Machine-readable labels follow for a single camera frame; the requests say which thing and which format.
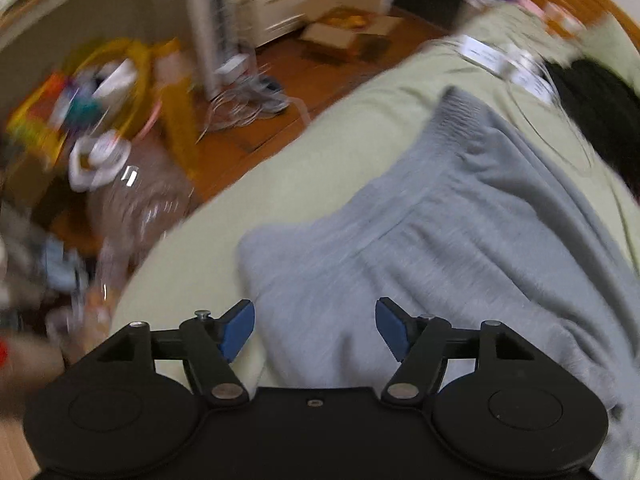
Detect black garment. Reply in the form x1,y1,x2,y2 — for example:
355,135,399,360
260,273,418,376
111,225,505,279
544,57,640,192

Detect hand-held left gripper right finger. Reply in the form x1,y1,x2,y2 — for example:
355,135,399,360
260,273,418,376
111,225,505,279
375,297,540,407

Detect light green bed sheet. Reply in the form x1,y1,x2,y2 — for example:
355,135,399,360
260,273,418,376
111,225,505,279
110,2,640,480

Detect white power strip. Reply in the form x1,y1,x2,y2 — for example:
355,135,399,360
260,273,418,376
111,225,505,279
505,52,562,103
457,35,507,72

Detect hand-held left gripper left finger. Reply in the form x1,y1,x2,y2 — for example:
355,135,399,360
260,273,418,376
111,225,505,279
94,298,257,408

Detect light green pillow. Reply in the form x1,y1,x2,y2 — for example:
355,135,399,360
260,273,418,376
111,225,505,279
582,14,640,73

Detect white box with orange tape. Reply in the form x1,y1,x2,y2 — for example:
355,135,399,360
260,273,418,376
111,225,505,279
541,1,587,37

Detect cardboard box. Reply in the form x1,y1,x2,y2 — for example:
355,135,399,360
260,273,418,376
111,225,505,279
299,6,403,65

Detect white cable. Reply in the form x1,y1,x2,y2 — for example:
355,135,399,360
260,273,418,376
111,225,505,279
505,75,597,177

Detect clear plastic bag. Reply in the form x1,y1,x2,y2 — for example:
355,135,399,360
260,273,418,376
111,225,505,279
89,149,197,273

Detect white round object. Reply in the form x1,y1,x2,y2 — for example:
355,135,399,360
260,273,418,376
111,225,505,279
66,131,134,192

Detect tangle of white cables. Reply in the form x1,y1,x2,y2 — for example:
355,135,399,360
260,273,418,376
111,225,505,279
199,55,312,133

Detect grey pants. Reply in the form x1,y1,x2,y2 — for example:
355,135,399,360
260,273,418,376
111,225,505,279
235,86,640,426

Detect colourful box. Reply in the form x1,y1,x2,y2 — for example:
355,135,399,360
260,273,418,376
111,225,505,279
4,71,77,167

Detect white tower fan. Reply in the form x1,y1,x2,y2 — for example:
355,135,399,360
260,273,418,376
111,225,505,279
179,0,237,97

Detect yellow bag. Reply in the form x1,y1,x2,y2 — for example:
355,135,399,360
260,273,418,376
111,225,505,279
64,36,198,177

